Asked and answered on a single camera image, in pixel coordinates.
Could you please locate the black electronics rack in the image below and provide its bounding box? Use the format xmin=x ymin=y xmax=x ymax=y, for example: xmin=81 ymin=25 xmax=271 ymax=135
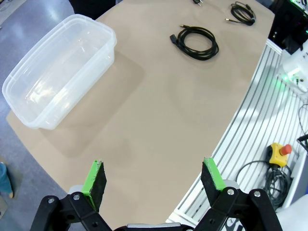
xmin=268 ymin=0 xmax=308 ymax=55

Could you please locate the teal fabric item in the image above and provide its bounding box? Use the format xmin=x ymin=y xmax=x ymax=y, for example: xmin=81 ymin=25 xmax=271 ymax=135
xmin=0 ymin=162 xmax=13 ymax=199

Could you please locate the thin black USB cable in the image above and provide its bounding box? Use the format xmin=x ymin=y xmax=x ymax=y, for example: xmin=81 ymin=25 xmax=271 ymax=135
xmin=225 ymin=1 xmax=256 ymax=26

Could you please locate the yellow emergency stop button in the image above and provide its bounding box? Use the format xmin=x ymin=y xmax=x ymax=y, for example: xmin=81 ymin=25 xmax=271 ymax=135
xmin=267 ymin=142 xmax=293 ymax=168

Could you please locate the grey cable bundle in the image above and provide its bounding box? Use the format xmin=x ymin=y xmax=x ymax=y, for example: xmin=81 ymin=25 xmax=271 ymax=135
xmin=235 ymin=160 xmax=295 ymax=210

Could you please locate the thick black braided cable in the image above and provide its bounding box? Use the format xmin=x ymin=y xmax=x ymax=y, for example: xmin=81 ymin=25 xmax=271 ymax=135
xmin=169 ymin=24 xmax=219 ymax=61

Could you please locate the white slotted base plate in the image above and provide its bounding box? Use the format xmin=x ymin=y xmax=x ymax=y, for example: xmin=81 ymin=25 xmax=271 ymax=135
xmin=166 ymin=38 xmax=308 ymax=227

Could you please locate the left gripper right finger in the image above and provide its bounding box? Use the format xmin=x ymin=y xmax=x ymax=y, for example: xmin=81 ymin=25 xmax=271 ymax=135
xmin=192 ymin=157 xmax=283 ymax=231

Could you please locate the clear plastic storage container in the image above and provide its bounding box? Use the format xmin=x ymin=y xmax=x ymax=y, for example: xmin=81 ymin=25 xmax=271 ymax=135
xmin=1 ymin=13 xmax=118 ymax=130

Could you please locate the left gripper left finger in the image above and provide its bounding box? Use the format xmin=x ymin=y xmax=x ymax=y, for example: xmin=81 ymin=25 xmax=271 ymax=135
xmin=30 ymin=158 xmax=122 ymax=231

